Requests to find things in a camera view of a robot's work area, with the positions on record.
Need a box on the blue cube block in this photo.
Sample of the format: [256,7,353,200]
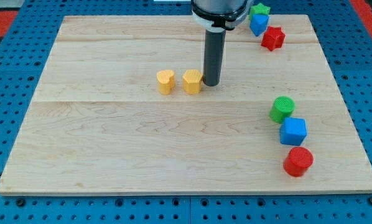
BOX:
[279,117,307,146]

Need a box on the blue triangle block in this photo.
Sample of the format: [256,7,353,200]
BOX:
[249,14,269,37]

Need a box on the green star block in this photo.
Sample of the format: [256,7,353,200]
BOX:
[249,3,271,20]

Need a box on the light wooden board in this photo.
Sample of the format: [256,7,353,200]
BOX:
[0,14,372,196]

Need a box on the yellow hexagon block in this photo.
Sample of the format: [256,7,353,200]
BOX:
[182,70,203,95]

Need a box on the yellow heart block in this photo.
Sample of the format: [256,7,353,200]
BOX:
[156,70,175,95]

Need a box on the red cylinder block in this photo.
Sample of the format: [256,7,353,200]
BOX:
[283,146,314,177]

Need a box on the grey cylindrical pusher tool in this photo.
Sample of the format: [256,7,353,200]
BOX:
[203,30,226,86]

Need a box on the red star block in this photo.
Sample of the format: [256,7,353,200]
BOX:
[261,26,286,51]

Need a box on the green cylinder block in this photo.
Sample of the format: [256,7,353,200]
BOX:
[269,96,295,123]

